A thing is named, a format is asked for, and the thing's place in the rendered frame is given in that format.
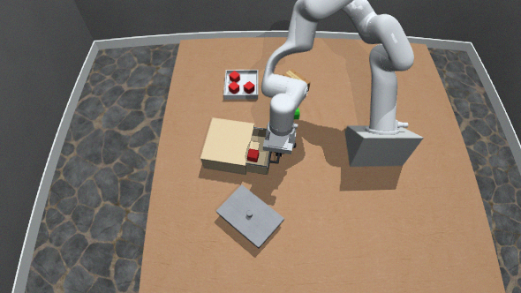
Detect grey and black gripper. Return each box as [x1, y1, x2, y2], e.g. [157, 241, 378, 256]
[265, 122, 296, 148]

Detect red block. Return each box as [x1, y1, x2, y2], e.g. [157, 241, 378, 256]
[228, 81, 240, 94]
[244, 81, 255, 94]
[247, 148, 259, 162]
[229, 71, 240, 83]

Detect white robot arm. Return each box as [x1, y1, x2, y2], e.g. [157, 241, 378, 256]
[261, 0, 414, 154]

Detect brown cardboard box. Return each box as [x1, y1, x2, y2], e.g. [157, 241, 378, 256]
[284, 69, 310, 91]

